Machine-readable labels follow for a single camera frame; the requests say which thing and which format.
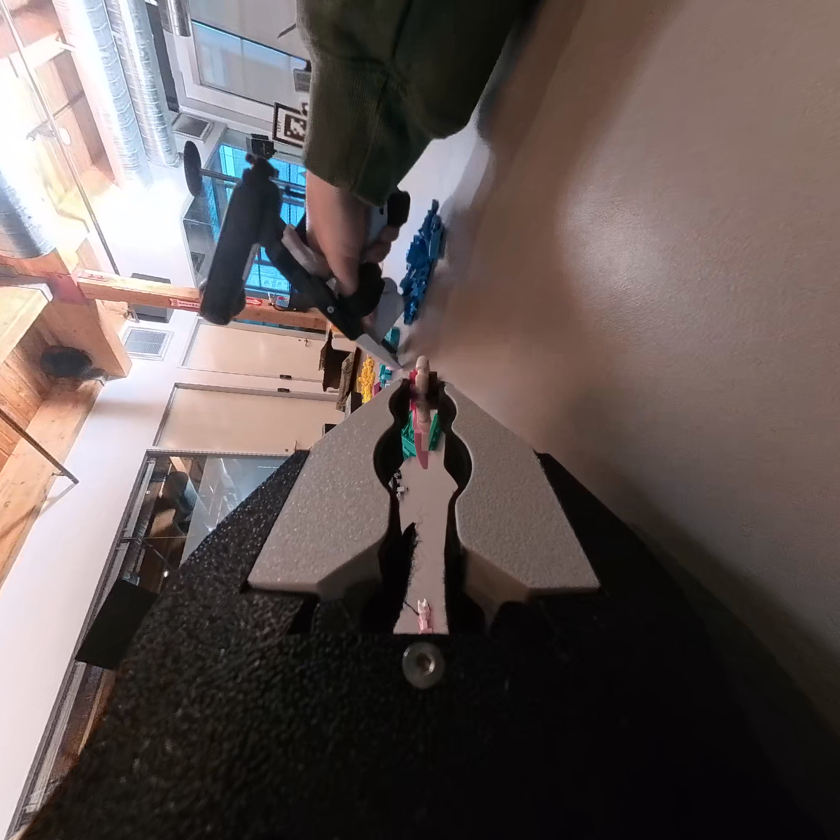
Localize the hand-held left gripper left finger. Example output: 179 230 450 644
248 379 421 634

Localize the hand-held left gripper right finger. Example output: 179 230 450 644
441 382 601 634

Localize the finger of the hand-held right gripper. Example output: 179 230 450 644
364 277 406 342
353 328 403 370

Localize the pink white lego flower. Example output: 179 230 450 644
407 356 441 471

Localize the person's right forearm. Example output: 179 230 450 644
295 0 539 206

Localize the pile of yellow lego pieces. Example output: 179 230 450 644
357 357 395 395

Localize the pile of blue lego pieces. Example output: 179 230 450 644
399 199 449 328

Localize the pile of teal lego pieces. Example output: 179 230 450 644
398 413 442 464

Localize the person's right hand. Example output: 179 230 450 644
305 174 403 298

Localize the printed tag board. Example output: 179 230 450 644
272 101 311 149

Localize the black dome fixture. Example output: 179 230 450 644
41 346 108 383

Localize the black box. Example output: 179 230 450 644
75 577 159 671

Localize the camera on tripod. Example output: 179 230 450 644
182 133 309 198

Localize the white wall vent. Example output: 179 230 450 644
121 326 175 359

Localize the silver air duct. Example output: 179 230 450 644
82 0 182 173

